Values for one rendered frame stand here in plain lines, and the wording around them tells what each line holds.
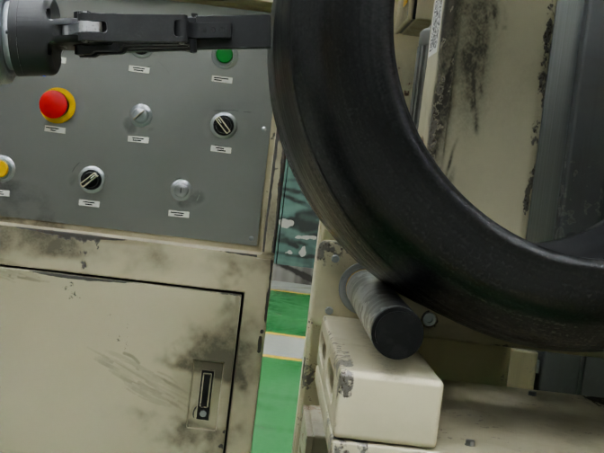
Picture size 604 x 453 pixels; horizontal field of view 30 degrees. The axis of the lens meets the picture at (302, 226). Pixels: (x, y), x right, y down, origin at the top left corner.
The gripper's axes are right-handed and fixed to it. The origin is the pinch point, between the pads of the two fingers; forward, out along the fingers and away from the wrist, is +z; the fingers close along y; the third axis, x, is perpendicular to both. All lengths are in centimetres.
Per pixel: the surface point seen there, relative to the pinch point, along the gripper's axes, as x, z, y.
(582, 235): 20.7, 36.8, 15.1
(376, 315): 25.3, 12.0, -11.3
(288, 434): 117, 6, 324
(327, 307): 28.8, 9.3, 21.9
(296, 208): 52, 20, 892
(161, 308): 32, -13, 52
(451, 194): 15.1, 18.1, -13.5
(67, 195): 16, -26, 58
